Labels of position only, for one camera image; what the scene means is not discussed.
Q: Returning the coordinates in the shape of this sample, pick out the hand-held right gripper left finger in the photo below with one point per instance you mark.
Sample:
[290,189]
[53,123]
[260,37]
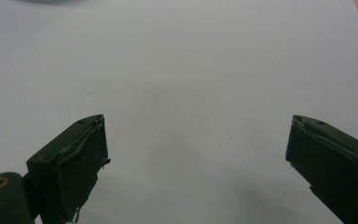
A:
[74,161]

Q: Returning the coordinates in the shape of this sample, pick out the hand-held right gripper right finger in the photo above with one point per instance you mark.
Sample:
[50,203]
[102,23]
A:
[332,155]

